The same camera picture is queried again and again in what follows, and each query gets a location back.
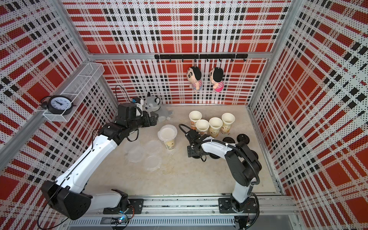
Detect black cup lid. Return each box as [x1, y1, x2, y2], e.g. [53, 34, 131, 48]
[209, 153, 220, 160]
[237, 134, 250, 145]
[222, 137, 236, 144]

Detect paper milk tea cup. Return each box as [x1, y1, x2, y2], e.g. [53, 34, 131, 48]
[163, 135, 175, 150]

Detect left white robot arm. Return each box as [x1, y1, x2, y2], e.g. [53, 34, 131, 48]
[41, 103, 159, 220]

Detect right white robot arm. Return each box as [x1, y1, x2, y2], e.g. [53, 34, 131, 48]
[185, 130, 262, 213]

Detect grey husky plush toy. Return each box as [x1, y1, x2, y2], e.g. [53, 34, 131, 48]
[143, 92, 173, 122]

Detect hanging doll blue shorts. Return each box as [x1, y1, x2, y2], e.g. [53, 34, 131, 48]
[186, 67, 203, 91]

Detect hanging doll pink dress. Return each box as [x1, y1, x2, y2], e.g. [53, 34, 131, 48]
[209, 67, 224, 93]

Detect white wire basket shelf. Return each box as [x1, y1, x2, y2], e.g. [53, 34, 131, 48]
[43, 62, 104, 122]

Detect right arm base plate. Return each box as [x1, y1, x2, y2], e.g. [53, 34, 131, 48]
[218, 197, 259, 214]

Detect black wall clock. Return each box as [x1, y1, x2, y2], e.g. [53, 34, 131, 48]
[40, 95, 76, 116]

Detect black hook rail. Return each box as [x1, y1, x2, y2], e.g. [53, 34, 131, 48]
[154, 54, 249, 61]

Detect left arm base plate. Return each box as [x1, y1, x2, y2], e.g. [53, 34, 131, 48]
[103, 198, 144, 215]

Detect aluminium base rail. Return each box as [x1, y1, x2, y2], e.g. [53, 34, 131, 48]
[59, 193, 304, 230]

